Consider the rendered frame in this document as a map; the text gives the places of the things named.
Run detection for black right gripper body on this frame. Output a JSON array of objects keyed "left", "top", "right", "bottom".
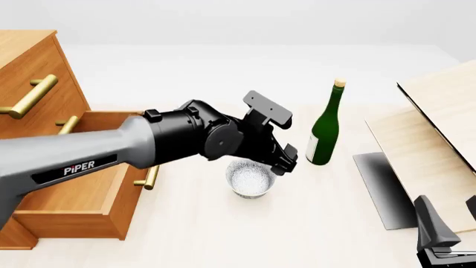
[{"left": 416, "top": 241, "right": 476, "bottom": 268}]

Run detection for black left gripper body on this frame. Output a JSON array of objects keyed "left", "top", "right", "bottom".
[{"left": 260, "top": 130, "right": 300, "bottom": 176}]

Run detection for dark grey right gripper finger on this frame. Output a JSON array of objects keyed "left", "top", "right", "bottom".
[
  {"left": 465, "top": 194, "right": 476, "bottom": 222},
  {"left": 413, "top": 194, "right": 463, "bottom": 252}
]

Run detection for black bowl with speckled white inside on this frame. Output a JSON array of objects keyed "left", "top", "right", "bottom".
[{"left": 225, "top": 157, "right": 278, "bottom": 201}]

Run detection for wooden drawer mostly hidden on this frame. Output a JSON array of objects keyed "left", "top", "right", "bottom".
[{"left": 48, "top": 109, "right": 93, "bottom": 138}]

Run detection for open wooden drawer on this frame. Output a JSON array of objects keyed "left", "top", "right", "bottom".
[{"left": 12, "top": 109, "right": 161, "bottom": 241}]

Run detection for wooden cabinet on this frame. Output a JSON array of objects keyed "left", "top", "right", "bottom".
[{"left": 0, "top": 29, "right": 92, "bottom": 251}]

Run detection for green wine bottle with cork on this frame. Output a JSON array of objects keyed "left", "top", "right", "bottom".
[{"left": 305, "top": 77, "right": 348, "bottom": 167}]

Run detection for pale wooden rack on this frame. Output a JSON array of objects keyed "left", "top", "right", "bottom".
[{"left": 364, "top": 59, "right": 476, "bottom": 235}]

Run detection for shut wooden drawer with long handle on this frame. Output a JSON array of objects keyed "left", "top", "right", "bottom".
[{"left": 0, "top": 36, "right": 92, "bottom": 140}]

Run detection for long brass drawer handle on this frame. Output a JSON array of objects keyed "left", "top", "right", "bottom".
[{"left": 0, "top": 74, "right": 60, "bottom": 121}]

